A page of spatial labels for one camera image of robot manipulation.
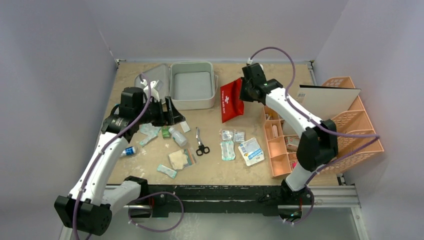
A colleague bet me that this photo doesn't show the small green medicine box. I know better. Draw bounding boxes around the small green medicine box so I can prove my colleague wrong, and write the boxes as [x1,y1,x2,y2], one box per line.
[161,126,171,139]

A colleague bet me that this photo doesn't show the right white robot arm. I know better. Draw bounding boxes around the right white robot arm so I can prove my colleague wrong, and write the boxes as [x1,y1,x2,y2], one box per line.
[239,63,339,204]

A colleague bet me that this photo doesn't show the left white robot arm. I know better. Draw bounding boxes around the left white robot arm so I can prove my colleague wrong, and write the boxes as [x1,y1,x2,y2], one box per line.
[54,87,185,239]

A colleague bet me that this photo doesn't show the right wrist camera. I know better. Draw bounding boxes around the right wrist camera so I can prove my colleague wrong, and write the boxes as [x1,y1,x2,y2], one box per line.
[246,58,264,71]

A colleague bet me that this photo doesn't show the orange plastic file rack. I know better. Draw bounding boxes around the orange plastic file rack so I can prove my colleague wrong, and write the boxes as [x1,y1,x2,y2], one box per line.
[321,76,384,174]

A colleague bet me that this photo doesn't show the teal bandage packet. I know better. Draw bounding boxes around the teal bandage packet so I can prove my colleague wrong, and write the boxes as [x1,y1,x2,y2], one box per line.
[156,164,177,179]

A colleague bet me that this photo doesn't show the grey open storage case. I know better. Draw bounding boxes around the grey open storage case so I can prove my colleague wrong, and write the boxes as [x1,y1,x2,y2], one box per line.
[134,61,219,110]

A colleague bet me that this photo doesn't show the white board folder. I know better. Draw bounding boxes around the white board folder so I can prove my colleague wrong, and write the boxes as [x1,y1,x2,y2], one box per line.
[294,85,361,120]

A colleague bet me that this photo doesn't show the small white pad packet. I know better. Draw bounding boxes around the small white pad packet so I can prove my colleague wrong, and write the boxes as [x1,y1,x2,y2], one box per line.
[220,129,235,142]

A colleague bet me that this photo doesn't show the red first aid pouch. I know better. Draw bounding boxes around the red first aid pouch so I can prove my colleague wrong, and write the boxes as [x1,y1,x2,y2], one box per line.
[220,78,244,123]

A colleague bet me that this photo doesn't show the white plastic bottle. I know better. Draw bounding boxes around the white plastic bottle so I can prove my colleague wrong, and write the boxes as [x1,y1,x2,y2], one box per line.
[168,127,188,147]

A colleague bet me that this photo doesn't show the beige gauze in bag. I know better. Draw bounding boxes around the beige gauze in bag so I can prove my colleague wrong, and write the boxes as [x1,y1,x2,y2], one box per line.
[168,148,197,171]

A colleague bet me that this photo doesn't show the blue white mask packet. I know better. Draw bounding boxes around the blue white mask packet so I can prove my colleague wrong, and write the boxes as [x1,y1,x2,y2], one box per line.
[238,137,265,167]

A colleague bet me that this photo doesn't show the black handled scissors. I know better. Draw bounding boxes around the black handled scissors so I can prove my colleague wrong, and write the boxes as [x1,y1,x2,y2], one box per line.
[195,127,210,156]

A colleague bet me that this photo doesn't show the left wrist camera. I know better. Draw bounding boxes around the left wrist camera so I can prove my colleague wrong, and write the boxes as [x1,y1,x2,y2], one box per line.
[139,78,164,102]

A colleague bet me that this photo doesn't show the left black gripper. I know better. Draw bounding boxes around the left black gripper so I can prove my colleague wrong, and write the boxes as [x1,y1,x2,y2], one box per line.
[135,96,184,127]

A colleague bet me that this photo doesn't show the clear teal swab packet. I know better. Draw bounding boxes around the clear teal swab packet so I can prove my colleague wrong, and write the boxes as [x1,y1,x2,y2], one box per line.
[220,140,236,161]

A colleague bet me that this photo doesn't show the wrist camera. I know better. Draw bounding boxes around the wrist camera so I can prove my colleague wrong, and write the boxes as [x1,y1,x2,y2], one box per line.
[139,78,164,102]
[246,58,264,71]

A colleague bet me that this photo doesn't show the orange compartment tray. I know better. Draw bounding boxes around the orange compartment tray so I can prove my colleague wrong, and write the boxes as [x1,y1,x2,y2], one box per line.
[262,106,298,178]

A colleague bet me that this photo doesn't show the blue white ointment tube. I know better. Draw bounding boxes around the blue white ointment tube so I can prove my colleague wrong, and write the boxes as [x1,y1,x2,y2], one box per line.
[120,146,137,158]

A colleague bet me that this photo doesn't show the white paper strip packet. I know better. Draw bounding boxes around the white paper strip packet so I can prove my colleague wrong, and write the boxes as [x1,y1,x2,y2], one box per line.
[180,121,191,133]

